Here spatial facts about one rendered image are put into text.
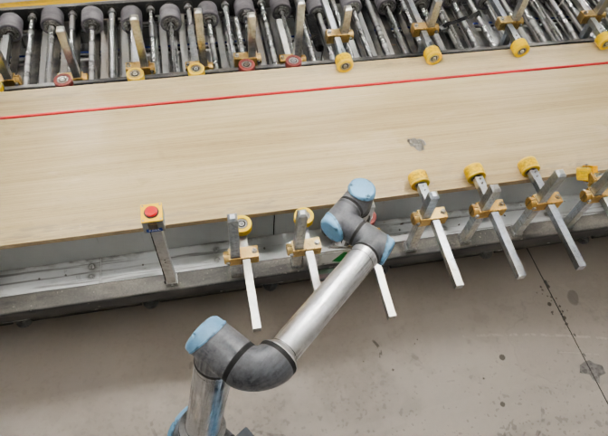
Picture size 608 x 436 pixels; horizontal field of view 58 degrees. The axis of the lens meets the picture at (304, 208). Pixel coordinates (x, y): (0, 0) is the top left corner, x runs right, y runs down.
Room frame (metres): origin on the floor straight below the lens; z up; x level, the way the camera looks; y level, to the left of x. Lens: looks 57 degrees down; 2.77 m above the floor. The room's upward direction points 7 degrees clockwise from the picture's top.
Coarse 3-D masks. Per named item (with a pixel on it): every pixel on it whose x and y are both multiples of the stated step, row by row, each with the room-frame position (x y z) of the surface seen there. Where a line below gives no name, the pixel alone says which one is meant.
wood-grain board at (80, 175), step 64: (384, 64) 2.12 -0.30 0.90; (448, 64) 2.17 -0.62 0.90; (512, 64) 2.23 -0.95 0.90; (0, 128) 1.42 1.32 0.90; (64, 128) 1.47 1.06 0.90; (128, 128) 1.51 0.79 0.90; (192, 128) 1.56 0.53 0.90; (256, 128) 1.60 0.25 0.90; (320, 128) 1.65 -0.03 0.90; (384, 128) 1.70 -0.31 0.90; (448, 128) 1.75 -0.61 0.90; (512, 128) 1.80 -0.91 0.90; (576, 128) 1.85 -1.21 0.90; (0, 192) 1.11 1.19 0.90; (64, 192) 1.15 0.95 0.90; (128, 192) 1.19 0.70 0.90; (192, 192) 1.23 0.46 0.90; (256, 192) 1.27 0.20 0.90; (320, 192) 1.31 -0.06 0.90; (384, 192) 1.35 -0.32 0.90; (448, 192) 1.41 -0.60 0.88
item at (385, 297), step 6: (378, 270) 1.00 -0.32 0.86; (378, 276) 0.98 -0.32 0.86; (384, 276) 0.98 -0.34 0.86; (378, 282) 0.95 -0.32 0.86; (384, 282) 0.95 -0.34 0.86; (378, 288) 0.94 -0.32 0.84; (384, 288) 0.93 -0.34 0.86; (384, 294) 0.90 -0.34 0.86; (384, 300) 0.88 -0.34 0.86; (390, 300) 0.88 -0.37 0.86; (384, 306) 0.87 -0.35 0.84; (390, 306) 0.86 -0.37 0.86; (390, 312) 0.83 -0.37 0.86; (390, 318) 0.82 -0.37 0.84
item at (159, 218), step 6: (144, 204) 0.94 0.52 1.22; (150, 204) 0.95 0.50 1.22; (156, 204) 0.95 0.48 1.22; (144, 210) 0.92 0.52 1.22; (162, 210) 0.93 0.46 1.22; (144, 216) 0.90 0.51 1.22; (156, 216) 0.91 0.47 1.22; (162, 216) 0.91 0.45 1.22; (144, 222) 0.88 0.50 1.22; (150, 222) 0.89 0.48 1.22; (156, 222) 0.89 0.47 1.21; (162, 222) 0.90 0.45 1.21; (144, 228) 0.88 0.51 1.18; (162, 228) 0.89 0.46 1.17
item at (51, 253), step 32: (512, 192) 1.57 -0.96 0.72; (576, 192) 1.68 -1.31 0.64; (224, 224) 1.18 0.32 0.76; (256, 224) 1.22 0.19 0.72; (288, 224) 1.26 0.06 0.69; (0, 256) 0.92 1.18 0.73; (32, 256) 0.95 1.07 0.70; (64, 256) 0.98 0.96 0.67; (96, 256) 1.02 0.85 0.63; (256, 288) 1.24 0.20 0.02; (32, 320) 0.91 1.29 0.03
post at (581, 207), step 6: (606, 174) 1.44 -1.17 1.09; (600, 180) 1.44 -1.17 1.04; (606, 180) 1.42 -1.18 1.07; (594, 186) 1.44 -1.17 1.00; (600, 186) 1.42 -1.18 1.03; (606, 186) 1.42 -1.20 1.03; (594, 192) 1.42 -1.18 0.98; (600, 192) 1.42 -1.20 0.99; (576, 204) 1.45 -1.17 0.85; (582, 204) 1.43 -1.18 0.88; (588, 204) 1.42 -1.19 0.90; (576, 210) 1.43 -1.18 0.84; (582, 210) 1.42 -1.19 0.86; (570, 216) 1.43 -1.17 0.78; (576, 216) 1.42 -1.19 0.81; (564, 222) 1.44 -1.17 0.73; (570, 222) 1.41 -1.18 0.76
